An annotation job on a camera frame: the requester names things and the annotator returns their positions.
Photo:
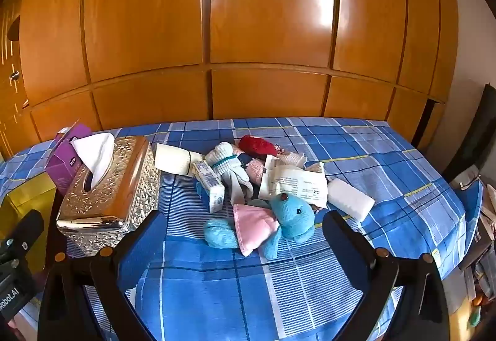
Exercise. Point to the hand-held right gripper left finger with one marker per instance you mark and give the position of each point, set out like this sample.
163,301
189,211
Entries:
145,248

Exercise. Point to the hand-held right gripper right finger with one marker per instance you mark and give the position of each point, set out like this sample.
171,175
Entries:
343,248

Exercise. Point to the white knitted sock doll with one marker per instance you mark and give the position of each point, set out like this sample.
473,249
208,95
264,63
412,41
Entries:
224,159

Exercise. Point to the red knitted pouch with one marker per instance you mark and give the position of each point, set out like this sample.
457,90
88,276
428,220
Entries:
255,145

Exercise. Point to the white folded pad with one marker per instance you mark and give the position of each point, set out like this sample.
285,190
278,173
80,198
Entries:
350,199

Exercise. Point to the blue plush toy pink dress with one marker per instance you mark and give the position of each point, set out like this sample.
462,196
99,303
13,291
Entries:
294,217

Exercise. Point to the yellow box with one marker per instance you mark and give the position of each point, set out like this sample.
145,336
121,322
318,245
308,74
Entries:
27,201

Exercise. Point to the blue plaid bed sheet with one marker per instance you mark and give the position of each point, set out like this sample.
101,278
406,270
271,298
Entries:
217,286

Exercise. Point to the beige paper packet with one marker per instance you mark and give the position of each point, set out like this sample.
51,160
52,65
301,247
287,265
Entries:
316,168

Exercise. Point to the small white blue packet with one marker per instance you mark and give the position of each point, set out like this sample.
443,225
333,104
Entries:
211,186

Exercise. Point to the white rolled cloth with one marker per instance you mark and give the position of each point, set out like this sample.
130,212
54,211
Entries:
170,159

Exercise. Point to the white tissue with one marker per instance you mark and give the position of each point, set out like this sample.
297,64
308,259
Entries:
97,155

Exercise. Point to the purple cloth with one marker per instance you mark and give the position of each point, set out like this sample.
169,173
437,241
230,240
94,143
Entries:
62,166

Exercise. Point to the pink knitted cloth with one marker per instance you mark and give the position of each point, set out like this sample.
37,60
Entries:
255,168

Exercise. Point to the pile of household clutter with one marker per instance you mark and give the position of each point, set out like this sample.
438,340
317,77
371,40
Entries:
480,248

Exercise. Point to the wooden door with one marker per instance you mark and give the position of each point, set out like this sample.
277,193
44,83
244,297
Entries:
11,112

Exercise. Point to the dark chair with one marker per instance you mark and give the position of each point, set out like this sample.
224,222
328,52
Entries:
476,132

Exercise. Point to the wooden wardrobe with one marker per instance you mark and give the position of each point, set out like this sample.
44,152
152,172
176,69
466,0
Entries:
271,15

